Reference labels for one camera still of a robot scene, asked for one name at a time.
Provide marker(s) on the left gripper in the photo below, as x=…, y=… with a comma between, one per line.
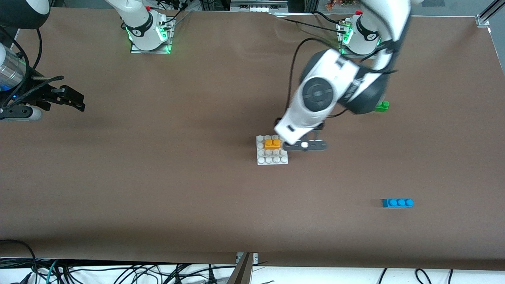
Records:
x=277, y=120

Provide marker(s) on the yellow two-stud block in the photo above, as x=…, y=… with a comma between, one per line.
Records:
x=272, y=144

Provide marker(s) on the white studded base plate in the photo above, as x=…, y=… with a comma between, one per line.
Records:
x=272, y=157

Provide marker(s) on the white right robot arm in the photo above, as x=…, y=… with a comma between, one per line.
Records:
x=138, y=19

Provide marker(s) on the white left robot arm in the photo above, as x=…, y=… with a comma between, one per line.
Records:
x=315, y=92

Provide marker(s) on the green two-stud block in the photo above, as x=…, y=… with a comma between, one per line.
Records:
x=383, y=106

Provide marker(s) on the blue three-stud block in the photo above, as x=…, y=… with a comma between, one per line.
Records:
x=397, y=203

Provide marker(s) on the silver electronics box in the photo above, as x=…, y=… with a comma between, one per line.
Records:
x=258, y=6

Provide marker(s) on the colourful small objects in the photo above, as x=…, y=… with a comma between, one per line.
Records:
x=339, y=4

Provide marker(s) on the brown table cover sheet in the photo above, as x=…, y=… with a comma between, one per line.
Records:
x=118, y=217

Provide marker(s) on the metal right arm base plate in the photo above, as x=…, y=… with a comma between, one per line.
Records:
x=150, y=51

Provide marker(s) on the metal table clamp bracket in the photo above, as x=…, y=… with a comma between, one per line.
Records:
x=254, y=257

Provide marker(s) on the grey support post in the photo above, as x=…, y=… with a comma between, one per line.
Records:
x=241, y=272

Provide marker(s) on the aluminium frame profile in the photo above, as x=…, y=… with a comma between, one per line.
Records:
x=487, y=14

